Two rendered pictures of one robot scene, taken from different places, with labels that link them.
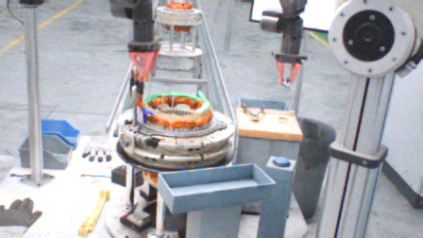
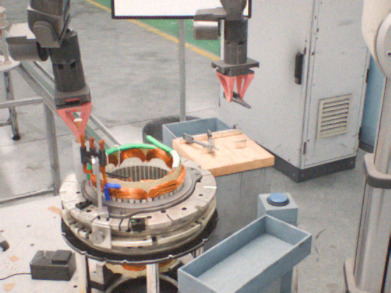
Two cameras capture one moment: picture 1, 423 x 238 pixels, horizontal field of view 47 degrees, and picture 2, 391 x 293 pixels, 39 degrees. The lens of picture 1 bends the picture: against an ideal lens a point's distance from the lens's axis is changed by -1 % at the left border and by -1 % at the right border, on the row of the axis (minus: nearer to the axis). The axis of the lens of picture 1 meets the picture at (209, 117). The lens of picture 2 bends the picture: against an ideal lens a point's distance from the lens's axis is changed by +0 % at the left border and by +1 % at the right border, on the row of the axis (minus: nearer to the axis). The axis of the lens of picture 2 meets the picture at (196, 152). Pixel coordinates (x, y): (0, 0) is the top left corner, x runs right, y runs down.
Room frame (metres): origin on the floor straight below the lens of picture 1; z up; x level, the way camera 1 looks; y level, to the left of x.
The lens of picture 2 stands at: (0.28, 0.38, 1.63)
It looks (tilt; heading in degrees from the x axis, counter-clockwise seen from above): 24 degrees down; 337
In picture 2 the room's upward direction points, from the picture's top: straight up
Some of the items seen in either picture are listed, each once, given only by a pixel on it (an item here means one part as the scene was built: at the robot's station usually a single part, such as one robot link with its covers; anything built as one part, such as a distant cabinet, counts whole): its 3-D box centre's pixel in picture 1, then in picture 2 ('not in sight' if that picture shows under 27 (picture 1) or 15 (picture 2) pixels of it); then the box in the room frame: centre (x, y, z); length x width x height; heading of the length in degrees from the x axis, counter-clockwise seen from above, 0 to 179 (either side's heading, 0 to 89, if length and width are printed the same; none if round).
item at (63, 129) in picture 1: (57, 134); not in sight; (1.74, 0.59, 0.82); 0.16 x 0.14 x 0.07; 97
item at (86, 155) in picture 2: (136, 86); (93, 156); (1.19, 0.19, 1.21); 0.04 x 0.04 x 0.03; 0
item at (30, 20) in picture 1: (33, 98); not in sight; (1.43, 0.55, 1.07); 0.03 x 0.03 x 0.57; 70
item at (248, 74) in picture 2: (288, 70); (235, 82); (1.45, -0.22, 1.22); 0.07 x 0.07 x 0.09; 1
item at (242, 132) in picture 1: (267, 123); (221, 151); (1.43, -0.18, 1.05); 0.20 x 0.19 x 0.02; 0
